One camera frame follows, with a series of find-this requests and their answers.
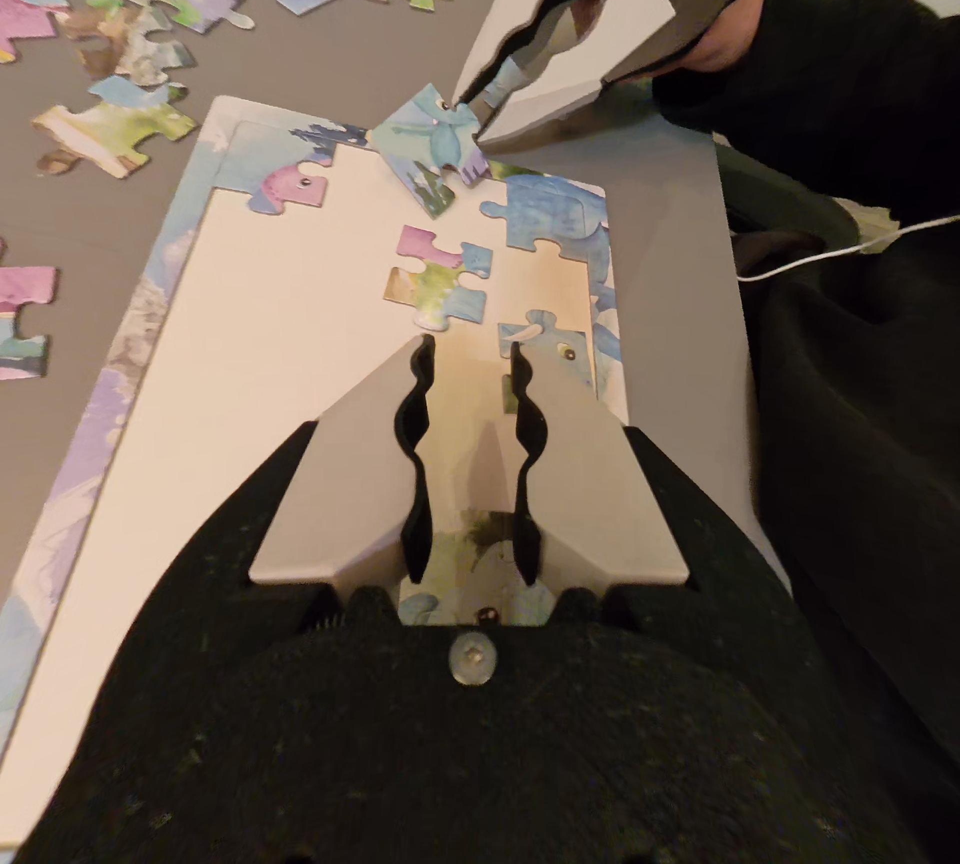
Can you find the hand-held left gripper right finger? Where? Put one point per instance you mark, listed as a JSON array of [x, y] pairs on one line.
[[607, 504]]

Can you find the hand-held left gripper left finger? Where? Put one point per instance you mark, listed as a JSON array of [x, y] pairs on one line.
[[330, 504]]

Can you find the blue triceratops face puzzle piece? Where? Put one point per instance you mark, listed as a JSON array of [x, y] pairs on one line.
[[562, 354]]

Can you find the white puzzle tray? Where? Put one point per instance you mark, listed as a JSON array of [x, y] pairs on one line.
[[262, 354]]

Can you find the blue triceratops body puzzle piece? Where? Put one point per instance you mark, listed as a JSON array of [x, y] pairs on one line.
[[547, 212]]

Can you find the teal baby dinosaur corner piece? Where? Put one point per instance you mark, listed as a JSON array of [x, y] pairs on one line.
[[427, 144]]

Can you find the blue green pink puzzle piece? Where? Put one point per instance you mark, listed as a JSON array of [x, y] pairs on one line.
[[442, 287]]

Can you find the pink dinosaur head puzzle piece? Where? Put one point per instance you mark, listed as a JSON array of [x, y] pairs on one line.
[[289, 186]]

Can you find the pink spotted back puzzle piece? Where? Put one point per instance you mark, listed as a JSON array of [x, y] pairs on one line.
[[26, 294]]

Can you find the jigsaw puzzle pieces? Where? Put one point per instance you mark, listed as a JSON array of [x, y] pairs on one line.
[[112, 122]]

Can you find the person's right forearm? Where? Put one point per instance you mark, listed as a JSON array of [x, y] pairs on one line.
[[825, 69]]

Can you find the person's right hand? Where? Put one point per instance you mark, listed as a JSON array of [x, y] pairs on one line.
[[731, 32]]

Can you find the joined green dinosaur puzzle pieces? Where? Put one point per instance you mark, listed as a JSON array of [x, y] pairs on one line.
[[480, 564]]

